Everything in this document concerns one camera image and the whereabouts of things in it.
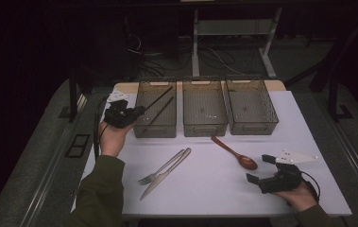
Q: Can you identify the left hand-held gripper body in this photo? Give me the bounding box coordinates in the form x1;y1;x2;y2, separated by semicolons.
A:
104;89;137;129

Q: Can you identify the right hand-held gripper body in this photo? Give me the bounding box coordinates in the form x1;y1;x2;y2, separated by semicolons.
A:
258;149;318;195

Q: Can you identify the brown wooden spoon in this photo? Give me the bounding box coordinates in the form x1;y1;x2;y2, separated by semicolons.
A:
211;135;259;171

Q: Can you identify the clear brown plastic bin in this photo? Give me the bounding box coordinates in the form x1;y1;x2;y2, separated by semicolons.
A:
181;79;229;138
131;79;178;139
224;79;280;136

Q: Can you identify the silver metal fork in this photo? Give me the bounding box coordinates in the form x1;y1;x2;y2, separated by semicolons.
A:
138;148;185;186

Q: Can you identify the silver metal knife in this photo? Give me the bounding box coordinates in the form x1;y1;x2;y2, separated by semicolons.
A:
139;147;193;201

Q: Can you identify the person's right hand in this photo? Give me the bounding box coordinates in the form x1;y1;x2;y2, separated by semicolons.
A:
274;181;319;213

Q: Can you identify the person's left hand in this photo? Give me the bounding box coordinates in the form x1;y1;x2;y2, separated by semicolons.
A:
98;121;137;158

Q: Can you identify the black metal stand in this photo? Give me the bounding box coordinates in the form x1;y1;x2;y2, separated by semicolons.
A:
67;69;88;124
284;9;358;122

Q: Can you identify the left hand-held gripper cable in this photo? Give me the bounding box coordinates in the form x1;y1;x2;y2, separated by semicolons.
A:
93;97;110;162

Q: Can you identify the hand-held gripper cable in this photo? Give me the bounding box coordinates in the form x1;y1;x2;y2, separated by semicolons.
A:
93;97;110;162
300;169;321;202

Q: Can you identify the right hand-held gripper cable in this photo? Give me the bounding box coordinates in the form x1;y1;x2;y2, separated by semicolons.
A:
300;169;321;202

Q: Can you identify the tangle of floor cables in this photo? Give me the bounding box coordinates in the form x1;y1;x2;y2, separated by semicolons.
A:
126;31;263;79

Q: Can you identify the white metal desk frame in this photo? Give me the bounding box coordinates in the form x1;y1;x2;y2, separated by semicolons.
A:
191;8;283;79

